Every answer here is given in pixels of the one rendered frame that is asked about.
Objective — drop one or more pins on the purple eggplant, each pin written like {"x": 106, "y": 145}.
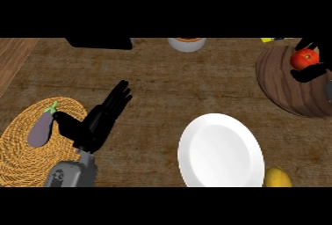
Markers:
{"x": 40, "y": 131}

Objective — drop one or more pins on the woven tan round placemat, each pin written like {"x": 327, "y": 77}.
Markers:
{"x": 20, "y": 155}

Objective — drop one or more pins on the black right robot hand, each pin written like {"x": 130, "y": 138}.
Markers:
{"x": 308, "y": 73}

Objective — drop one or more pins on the brown wooden panel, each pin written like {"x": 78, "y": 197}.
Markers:
{"x": 12, "y": 60}

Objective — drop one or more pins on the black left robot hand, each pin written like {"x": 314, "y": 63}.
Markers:
{"x": 96, "y": 126}

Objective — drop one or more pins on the white cup with orange top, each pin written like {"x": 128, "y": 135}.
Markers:
{"x": 186, "y": 44}

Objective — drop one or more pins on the yellow object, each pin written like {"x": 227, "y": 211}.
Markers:
{"x": 271, "y": 39}

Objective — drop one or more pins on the white plate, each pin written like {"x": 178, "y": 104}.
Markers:
{"x": 220, "y": 150}

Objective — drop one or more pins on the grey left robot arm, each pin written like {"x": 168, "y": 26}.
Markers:
{"x": 71, "y": 172}

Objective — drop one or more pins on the black appliance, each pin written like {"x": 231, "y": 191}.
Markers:
{"x": 100, "y": 42}

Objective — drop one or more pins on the yellow fruit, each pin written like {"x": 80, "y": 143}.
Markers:
{"x": 277, "y": 177}

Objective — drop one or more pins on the dark brown wooden bowl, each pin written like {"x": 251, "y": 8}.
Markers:
{"x": 283, "y": 85}

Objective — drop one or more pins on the red tomato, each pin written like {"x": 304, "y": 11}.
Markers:
{"x": 304, "y": 59}

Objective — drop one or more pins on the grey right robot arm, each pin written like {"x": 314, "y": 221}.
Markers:
{"x": 329, "y": 90}

